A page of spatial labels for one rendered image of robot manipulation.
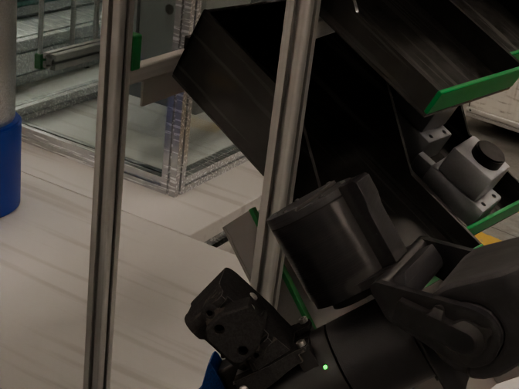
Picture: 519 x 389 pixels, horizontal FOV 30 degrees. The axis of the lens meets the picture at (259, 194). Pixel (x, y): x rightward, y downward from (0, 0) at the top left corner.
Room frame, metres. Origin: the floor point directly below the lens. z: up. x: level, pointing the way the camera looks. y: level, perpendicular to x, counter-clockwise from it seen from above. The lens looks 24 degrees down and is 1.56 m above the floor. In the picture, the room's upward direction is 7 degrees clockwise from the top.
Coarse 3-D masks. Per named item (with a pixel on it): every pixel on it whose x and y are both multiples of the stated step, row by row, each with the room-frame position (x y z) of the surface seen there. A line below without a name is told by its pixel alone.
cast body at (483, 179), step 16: (464, 144) 0.83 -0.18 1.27; (480, 144) 0.83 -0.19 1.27; (416, 160) 0.86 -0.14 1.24; (448, 160) 0.82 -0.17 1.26; (464, 160) 0.82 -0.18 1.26; (480, 160) 0.82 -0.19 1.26; (496, 160) 0.82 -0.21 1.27; (432, 176) 0.83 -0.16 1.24; (448, 176) 0.82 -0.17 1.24; (464, 176) 0.82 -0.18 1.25; (480, 176) 0.81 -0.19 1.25; (496, 176) 0.81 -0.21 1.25; (448, 192) 0.82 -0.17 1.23; (464, 192) 0.82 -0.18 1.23; (480, 192) 0.81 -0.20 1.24; (496, 192) 0.84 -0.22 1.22; (464, 208) 0.81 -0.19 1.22; (480, 208) 0.81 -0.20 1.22
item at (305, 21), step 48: (288, 0) 0.70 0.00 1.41; (288, 48) 0.70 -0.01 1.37; (288, 96) 0.70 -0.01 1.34; (96, 144) 0.78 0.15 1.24; (288, 144) 0.70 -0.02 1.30; (96, 192) 0.78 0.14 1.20; (288, 192) 0.71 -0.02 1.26; (96, 240) 0.78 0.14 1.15; (96, 288) 0.79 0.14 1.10; (96, 336) 0.78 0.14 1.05; (96, 384) 0.78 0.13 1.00
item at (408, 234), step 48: (192, 48) 0.80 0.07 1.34; (240, 48) 0.77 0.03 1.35; (336, 48) 0.87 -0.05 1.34; (192, 96) 0.80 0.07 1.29; (240, 96) 0.77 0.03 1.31; (336, 96) 0.86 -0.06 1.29; (384, 96) 0.83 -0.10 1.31; (240, 144) 0.76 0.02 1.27; (336, 144) 0.83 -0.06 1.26; (384, 144) 0.82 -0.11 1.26; (384, 192) 0.80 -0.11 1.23
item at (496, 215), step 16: (448, 128) 0.95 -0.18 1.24; (464, 128) 0.94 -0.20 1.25; (448, 144) 0.94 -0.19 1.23; (432, 160) 0.90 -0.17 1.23; (416, 176) 0.83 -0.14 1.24; (512, 176) 0.90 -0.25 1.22; (432, 192) 0.81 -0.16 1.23; (512, 192) 0.90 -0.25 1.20; (448, 208) 0.80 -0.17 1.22; (496, 208) 0.87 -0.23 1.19; (512, 208) 0.86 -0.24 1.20; (464, 224) 0.79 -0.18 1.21; (480, 224) 0.80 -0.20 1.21
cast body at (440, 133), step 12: (396, 96) 0.90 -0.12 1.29; (396, 108) 0.90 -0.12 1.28; (408, 108) 0.89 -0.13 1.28; (408, 120) 0.89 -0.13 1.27; (420, 120) 0.88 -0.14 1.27; (432, 120) 0.87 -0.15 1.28; (444, 120) 0.90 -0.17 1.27; (408, 132) 0.88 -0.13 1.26; (420, 132) 0.88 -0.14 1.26; (432, 132) 0.89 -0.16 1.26; (444, 132) 0.90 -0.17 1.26; (408, 144) 0.88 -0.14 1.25; (420, 144) 0.87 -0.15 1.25; (432, 144) 0.88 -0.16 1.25
